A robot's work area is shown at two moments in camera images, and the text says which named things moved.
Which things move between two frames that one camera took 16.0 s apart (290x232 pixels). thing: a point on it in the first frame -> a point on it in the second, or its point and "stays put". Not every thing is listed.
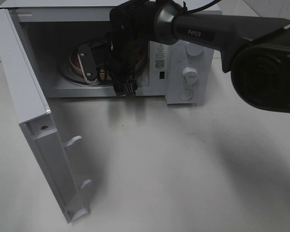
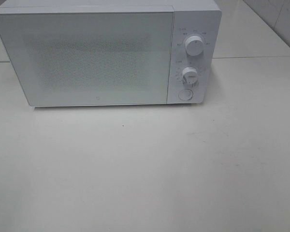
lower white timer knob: x=190 y=75 stays put
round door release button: x=185 y=94 stays put
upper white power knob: x=193 y=50 stays put
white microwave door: x=35 y=116 -> x=90 y=56
